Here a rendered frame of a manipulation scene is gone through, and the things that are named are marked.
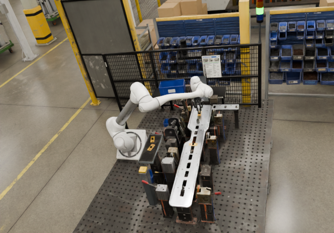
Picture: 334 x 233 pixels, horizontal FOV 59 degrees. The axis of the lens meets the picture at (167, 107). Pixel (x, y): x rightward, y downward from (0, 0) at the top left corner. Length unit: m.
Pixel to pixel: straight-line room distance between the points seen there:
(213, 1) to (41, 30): 5.23
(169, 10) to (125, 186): 4.69
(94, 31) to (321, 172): 3.84
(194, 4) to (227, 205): 5.22
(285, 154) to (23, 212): 3.50
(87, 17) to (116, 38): 0.55
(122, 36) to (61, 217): 2.75
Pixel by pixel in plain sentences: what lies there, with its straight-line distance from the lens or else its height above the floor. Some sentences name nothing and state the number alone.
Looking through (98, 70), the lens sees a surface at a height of 0.74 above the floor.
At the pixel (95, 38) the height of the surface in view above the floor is 1.35.
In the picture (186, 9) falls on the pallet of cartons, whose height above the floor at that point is 0.87.
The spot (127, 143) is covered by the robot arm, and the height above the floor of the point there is 0.98.
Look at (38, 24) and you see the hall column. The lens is 10.02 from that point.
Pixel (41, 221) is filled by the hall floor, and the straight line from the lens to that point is 4.26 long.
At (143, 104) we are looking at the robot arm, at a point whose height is 1.48.
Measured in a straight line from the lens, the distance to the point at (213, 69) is 3.56.
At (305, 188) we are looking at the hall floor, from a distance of 3.90.
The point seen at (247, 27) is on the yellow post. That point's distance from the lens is 3.37.
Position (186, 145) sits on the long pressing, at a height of 1.00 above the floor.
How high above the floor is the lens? 2.94
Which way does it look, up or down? 34 degrees down
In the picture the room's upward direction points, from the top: 12 degrees counter-clockwise
